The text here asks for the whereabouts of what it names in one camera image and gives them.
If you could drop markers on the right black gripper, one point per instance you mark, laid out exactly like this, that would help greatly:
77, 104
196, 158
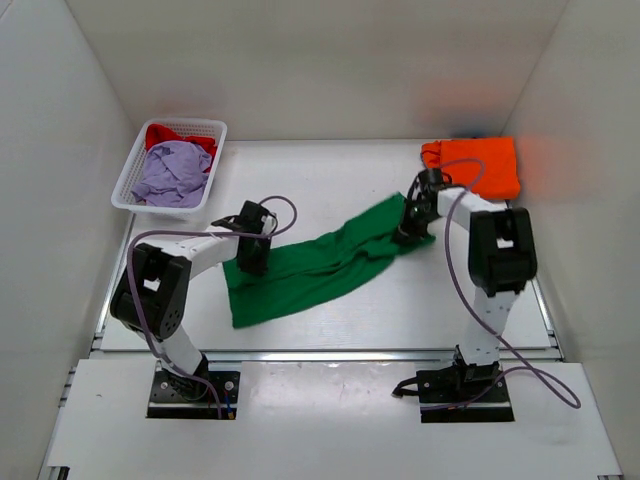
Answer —
405, 233

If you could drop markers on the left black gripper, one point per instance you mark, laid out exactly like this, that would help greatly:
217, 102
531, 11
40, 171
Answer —
256, 269

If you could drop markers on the green t shirt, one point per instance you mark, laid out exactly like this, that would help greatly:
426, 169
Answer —
303, 275

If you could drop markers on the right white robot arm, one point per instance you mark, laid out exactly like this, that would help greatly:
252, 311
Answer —
501, 261

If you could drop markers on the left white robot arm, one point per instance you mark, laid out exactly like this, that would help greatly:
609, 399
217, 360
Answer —
150, 298

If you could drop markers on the folded orange t shirt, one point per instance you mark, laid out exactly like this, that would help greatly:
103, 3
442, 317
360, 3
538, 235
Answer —
488, 166

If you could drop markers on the lavender t shirt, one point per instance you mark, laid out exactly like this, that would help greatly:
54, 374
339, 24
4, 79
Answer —
174, 175

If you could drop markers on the white plastic laundry basket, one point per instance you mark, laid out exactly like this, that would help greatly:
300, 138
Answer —
131, 173

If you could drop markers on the red t shirt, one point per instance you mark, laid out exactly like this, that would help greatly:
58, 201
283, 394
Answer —
157, 133

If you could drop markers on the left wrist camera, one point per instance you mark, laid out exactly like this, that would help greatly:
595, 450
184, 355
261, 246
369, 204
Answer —
253, 218

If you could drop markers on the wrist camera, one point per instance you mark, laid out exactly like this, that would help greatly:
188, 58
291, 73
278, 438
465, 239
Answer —
253, 218
430, 180

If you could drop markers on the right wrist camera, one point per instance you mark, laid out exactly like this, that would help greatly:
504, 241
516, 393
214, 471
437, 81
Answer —
430, 180

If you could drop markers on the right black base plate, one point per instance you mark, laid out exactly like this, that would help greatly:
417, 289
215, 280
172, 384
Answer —
459, 394

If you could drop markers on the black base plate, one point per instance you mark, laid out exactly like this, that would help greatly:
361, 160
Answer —
166, 400
459, 394

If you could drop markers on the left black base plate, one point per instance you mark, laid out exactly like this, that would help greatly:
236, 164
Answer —
166, 400

